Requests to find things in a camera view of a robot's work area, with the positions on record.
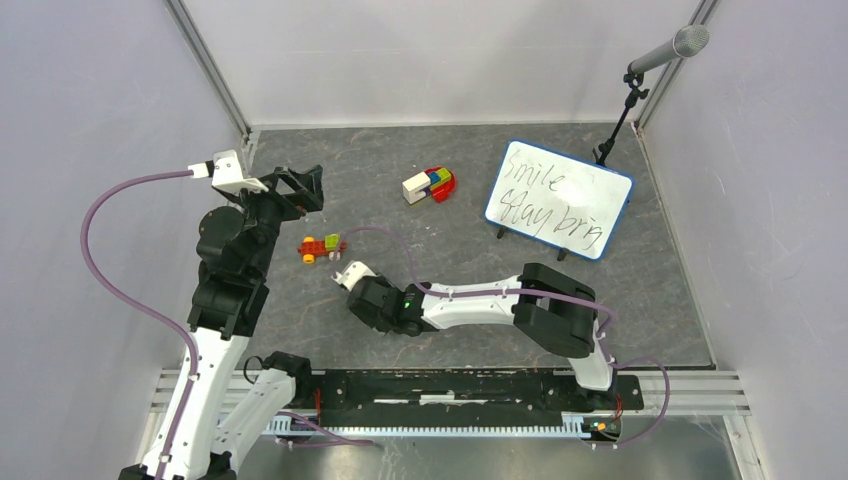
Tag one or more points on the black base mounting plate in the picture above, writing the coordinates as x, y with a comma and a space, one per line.
458, 397

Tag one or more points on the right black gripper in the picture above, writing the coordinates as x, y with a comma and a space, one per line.
385, 283

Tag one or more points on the red toy block car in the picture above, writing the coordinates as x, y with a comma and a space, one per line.
330, 246

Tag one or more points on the grey microphone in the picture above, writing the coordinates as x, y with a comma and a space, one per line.
686, 43

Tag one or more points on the white red toy block stack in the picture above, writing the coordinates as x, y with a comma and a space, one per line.
437, 183

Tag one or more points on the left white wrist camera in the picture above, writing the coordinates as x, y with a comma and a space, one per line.
228, 171

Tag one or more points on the white cable duct rail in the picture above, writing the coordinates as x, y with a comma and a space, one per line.
569, 426

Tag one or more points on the blue framed whiteboard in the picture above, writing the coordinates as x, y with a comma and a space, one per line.
557, 199

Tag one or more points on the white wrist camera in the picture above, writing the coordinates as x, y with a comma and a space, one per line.
228, 171
354, 272

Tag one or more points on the black microphone stand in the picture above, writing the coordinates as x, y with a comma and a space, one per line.
637, 92

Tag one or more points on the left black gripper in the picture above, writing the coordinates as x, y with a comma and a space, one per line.
292, 203

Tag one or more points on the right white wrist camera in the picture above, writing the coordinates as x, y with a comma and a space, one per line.
354, 272

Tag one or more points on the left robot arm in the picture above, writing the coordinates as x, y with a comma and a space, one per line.
236, 245

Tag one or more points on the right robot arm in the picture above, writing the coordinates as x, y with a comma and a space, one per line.
557, 312

